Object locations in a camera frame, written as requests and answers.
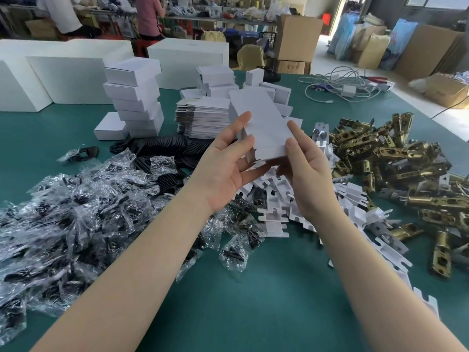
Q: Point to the person's left hand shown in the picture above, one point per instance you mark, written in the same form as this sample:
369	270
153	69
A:
220	172

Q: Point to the person's right hand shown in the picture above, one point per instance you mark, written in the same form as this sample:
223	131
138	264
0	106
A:
315	179

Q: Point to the person's left thumb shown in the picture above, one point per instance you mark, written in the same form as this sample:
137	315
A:
236	126

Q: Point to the person's right thumb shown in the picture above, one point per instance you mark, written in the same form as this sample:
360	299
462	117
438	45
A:
290	153

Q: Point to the white folding carton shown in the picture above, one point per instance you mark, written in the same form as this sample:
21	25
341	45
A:
265	117

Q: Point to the person's left forearm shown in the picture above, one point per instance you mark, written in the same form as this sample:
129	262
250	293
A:
139	274

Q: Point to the person's right forearm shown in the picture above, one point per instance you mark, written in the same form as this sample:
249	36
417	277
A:
373	285

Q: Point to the stack of flat white cartons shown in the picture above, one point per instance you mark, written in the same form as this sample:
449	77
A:
201	119

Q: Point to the heap of small white boxes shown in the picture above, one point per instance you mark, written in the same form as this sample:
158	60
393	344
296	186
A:
220	80

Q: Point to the pile of white cardboard inserts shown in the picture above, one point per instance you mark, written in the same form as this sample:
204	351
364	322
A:
282	212

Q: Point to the yellow chair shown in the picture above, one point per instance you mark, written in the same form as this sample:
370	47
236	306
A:
213	36
251	56

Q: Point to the pile of black metal plates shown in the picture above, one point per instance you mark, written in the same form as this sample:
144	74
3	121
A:
165	152

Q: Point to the low brown cardboard box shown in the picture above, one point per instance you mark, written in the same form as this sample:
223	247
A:
291	67

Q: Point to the large white box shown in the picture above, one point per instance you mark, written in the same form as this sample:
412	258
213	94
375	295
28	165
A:
69	78
187	62
106	47
29	49
18	87

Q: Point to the white charger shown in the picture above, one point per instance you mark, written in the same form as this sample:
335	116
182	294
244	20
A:
348	92

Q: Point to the tall open cardboard box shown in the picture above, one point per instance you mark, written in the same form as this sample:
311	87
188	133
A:
298	38

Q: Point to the stack of small white boxes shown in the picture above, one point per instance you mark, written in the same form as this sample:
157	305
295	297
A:
133	91

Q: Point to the pile of brass door latches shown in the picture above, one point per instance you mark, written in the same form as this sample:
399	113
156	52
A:
403	161

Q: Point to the white plastic bag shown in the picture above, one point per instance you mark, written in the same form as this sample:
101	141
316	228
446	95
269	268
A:
276	11

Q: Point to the red plastic stool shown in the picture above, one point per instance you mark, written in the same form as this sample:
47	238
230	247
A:
141	47

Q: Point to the blue patterned bag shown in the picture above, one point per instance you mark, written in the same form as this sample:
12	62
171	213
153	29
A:
342	34
397	43

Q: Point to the yellow padded package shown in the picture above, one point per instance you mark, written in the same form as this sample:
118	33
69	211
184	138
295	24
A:
373	51

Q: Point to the black part in clear packet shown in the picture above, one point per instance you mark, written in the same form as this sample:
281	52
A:
86	153

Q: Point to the open cardboard box with papers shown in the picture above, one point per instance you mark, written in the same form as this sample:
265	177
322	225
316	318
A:
445	89

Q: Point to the leaning brown cardboard sheets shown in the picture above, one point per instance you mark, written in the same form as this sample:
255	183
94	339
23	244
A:
425	51

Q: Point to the pile of clear plastic packets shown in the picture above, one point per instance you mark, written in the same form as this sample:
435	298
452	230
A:
80	223

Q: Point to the small brown cardboard box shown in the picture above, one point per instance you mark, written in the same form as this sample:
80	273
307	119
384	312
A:
41	28

